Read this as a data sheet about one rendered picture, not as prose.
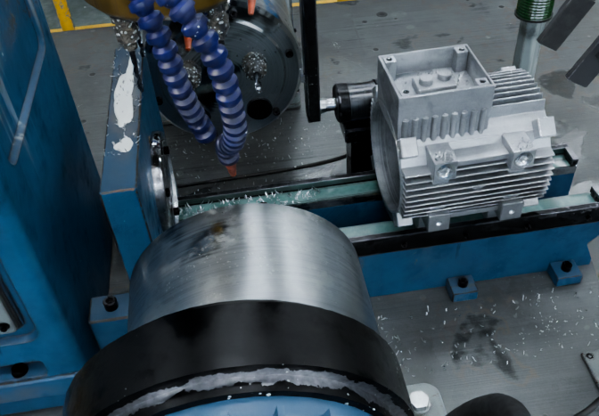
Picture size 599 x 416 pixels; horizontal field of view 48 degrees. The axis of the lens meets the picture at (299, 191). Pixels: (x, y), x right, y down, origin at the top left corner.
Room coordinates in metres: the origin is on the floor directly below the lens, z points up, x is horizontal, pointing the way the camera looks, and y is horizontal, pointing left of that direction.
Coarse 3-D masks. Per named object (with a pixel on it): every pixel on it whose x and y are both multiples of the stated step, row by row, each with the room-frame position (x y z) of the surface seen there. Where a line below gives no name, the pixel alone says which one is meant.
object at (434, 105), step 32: (384, 64) 0.74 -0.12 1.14; (416, 64) 0.76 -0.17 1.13; (448, 64) 0.77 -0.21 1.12; (480, 64) 0.72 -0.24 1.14; (384, 96) 0.72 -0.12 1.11; (416, 96) 0.66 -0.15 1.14; (448, 96) 0.67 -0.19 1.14; (480, 96) 0.67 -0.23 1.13; (416, 128) 0.66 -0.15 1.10; (448, 128) 0.67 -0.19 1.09; (480, 128) 0.67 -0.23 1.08
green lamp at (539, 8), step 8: (520, 0) 1.04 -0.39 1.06; (528, 0) 1.02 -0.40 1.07; (536, 0) 1.01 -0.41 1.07; (544, 0) 1.01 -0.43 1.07; (552, 0) 1.02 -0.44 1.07; (520, 8) 1.03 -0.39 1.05; (528, 8) 1.02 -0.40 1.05; (536, 8) 1.01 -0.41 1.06; (544, 8) 1.01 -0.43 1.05; (552, 8) 1.02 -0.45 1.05; (520, 16) 1.03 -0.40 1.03; (528, 16) 1.02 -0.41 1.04; (536, 16) 1.01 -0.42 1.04; (544, 16) 1.01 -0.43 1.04
